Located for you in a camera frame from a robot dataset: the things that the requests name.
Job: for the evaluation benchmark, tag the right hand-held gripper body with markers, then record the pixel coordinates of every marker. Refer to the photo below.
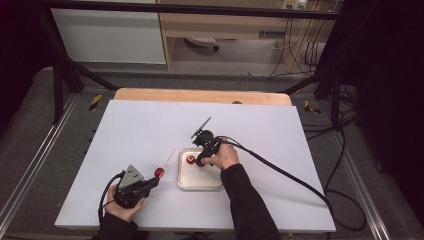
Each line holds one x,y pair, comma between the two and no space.
208,143

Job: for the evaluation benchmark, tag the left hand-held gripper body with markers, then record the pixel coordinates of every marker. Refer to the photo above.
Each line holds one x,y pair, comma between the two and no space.
130,193

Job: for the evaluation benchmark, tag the square metal tray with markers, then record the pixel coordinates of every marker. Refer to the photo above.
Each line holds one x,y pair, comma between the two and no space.
196,180

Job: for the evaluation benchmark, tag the thin bamboo skewer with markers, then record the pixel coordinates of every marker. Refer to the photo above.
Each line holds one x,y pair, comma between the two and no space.
169,157

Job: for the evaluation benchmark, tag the person's left hand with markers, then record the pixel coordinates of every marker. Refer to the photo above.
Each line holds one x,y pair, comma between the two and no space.
125,210

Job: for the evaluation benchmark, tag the person's right hand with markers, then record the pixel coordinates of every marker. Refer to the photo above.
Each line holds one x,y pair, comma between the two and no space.
225,156

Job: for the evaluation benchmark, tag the wooden table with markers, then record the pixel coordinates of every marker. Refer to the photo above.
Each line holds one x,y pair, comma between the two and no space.
186,96

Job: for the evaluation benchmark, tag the white board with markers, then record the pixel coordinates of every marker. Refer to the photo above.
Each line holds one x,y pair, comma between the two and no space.
133,126

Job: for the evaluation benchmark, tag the yellow black tape strip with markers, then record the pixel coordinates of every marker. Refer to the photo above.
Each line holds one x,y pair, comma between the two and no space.
95,102
310,107

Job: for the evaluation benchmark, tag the white chair base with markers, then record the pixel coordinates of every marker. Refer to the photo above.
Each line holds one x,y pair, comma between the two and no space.
200,41

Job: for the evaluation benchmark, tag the light wooden desk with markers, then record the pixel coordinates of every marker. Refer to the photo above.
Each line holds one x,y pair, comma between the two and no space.
213,25

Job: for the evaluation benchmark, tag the white cabinet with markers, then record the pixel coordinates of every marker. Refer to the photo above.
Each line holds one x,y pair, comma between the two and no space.
106,36

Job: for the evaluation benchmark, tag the white power strip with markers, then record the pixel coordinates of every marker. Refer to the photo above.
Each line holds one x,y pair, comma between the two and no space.
294,4

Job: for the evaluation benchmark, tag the black curtain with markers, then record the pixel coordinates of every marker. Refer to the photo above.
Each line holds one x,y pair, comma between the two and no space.
393,83
16,50

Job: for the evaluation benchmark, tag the aluminium rail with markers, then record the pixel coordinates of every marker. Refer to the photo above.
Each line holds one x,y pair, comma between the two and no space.
36,160
358,173

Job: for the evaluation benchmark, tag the black metal frame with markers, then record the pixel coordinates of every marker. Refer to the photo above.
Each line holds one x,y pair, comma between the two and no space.
60,86

